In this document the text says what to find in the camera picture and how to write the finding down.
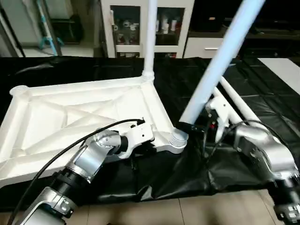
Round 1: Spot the white plastic table leg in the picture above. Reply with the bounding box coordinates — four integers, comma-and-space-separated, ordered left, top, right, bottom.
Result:
218, 75, 262, 123
169, 0, 267, 147
142, 0, 159, 83
213, 86, 247, 125

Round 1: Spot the white plastic table top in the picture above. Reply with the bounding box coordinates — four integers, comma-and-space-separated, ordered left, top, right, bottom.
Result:
0, 75, 190, 191

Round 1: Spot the black work mat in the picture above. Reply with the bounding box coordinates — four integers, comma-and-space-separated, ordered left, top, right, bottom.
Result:
0, 55, 300, 209

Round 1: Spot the white drawer unit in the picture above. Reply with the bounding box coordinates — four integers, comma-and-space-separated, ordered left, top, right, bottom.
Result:
183, 36, 226, 60

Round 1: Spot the black box with yellow label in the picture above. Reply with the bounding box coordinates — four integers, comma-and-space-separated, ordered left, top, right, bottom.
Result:
194, 13, 226, 32

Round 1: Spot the white glass-door cabinet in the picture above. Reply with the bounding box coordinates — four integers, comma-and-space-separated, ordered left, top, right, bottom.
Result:
99, 0, 195, 60

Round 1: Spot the blue metal stand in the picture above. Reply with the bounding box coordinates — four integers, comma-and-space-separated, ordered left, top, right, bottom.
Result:
37, 0, 65, 51

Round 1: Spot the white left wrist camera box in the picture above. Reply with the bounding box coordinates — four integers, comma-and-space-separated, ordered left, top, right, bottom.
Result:
119, 122, 156, 161

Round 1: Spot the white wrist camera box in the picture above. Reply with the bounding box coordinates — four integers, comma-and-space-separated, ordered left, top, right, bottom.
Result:
206, 96, 233, 142
119, 122, 156, 161

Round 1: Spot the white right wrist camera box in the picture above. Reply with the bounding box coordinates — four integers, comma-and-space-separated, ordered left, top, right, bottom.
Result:
206, 96, 233, 142

